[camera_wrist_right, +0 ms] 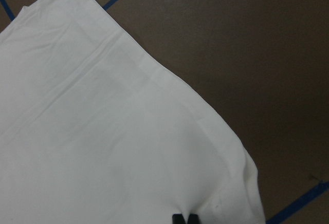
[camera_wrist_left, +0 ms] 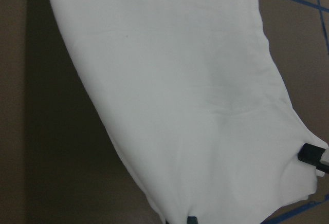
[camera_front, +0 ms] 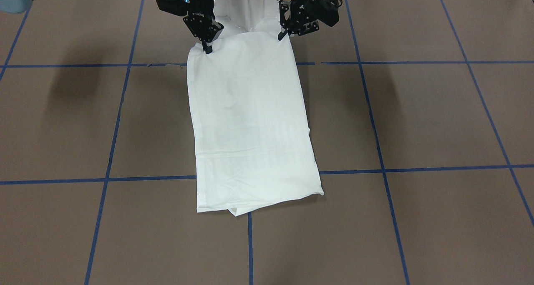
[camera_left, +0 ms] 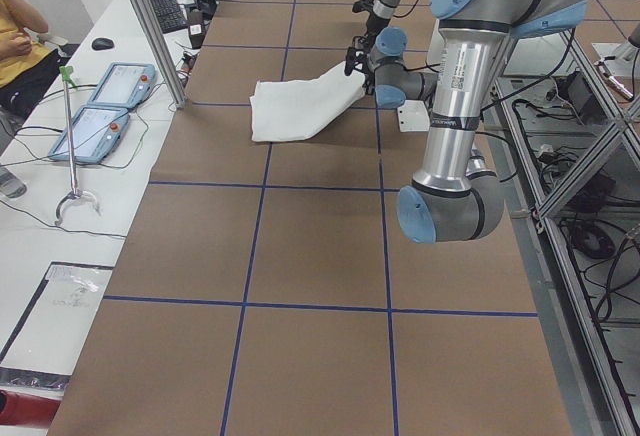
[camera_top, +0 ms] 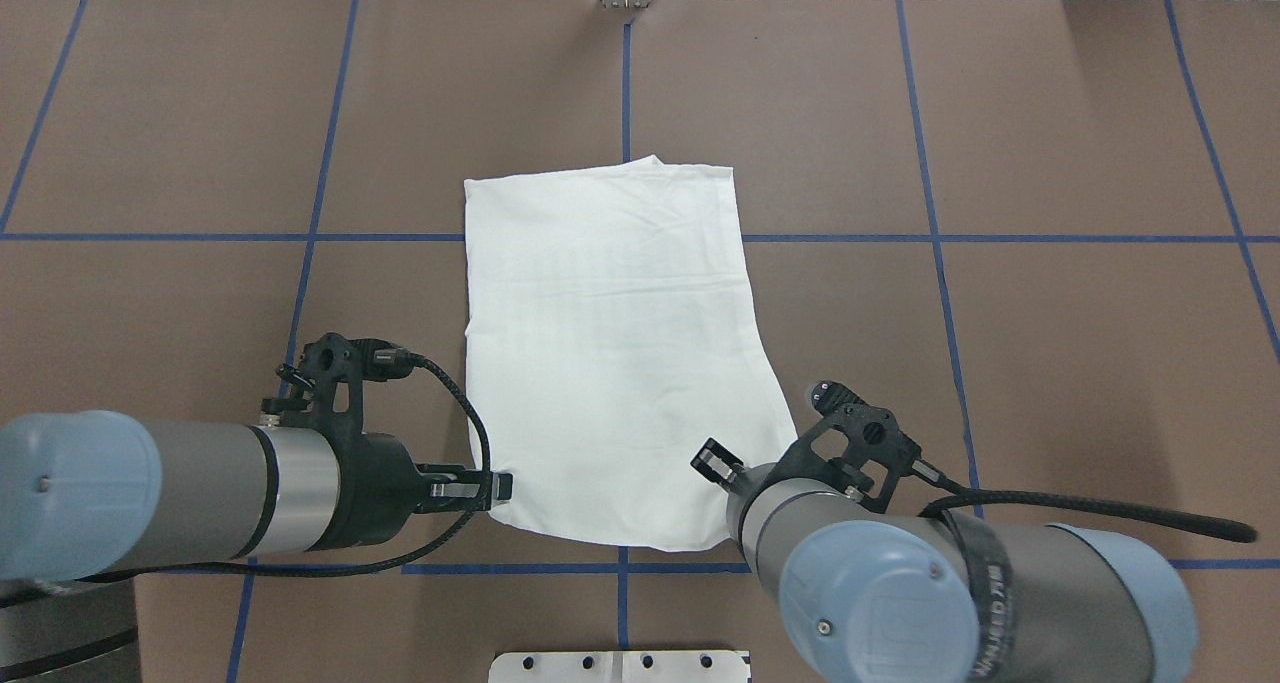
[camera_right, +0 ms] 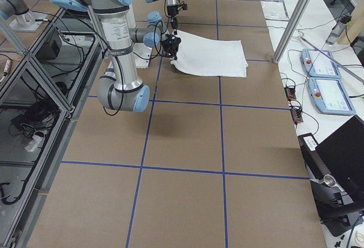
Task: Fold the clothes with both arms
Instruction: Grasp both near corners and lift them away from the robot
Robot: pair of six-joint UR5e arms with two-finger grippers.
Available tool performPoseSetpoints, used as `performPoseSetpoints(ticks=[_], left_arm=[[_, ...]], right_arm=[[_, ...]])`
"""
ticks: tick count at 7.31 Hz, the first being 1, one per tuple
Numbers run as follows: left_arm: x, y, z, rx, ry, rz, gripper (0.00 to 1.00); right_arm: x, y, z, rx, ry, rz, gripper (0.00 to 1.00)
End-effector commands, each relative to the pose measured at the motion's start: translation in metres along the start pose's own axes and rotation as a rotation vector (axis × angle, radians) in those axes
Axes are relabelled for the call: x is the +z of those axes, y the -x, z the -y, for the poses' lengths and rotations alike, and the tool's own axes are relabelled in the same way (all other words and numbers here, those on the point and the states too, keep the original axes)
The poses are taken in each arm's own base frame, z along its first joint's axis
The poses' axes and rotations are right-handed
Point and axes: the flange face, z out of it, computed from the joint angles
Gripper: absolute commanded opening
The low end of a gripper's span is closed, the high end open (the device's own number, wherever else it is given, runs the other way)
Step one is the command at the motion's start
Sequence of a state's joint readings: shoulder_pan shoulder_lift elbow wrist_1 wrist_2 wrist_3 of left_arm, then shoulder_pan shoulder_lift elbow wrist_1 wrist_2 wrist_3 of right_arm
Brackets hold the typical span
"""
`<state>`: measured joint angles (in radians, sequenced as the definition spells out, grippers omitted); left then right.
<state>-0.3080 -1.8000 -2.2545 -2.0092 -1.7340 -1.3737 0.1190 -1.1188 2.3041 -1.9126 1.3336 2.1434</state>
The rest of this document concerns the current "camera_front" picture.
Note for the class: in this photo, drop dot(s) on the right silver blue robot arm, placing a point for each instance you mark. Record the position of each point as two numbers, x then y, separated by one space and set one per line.
94 31

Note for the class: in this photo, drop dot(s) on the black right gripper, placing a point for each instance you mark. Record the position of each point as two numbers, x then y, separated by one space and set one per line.
200 26

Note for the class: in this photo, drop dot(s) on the white long-sleeve printed shirt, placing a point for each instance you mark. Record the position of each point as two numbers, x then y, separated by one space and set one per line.
251 132

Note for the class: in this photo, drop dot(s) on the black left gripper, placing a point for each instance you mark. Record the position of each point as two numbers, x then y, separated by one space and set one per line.
297 13

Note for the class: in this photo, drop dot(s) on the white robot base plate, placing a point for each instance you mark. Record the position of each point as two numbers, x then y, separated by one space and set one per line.
241 16

